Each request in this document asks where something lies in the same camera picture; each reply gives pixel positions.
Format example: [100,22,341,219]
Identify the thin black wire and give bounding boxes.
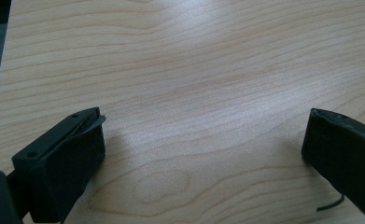
[316,194,345,213]

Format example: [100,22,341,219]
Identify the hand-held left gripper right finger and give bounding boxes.
[301,107,365,224]

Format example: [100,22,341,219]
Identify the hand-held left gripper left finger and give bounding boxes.
[11,106,106,224]

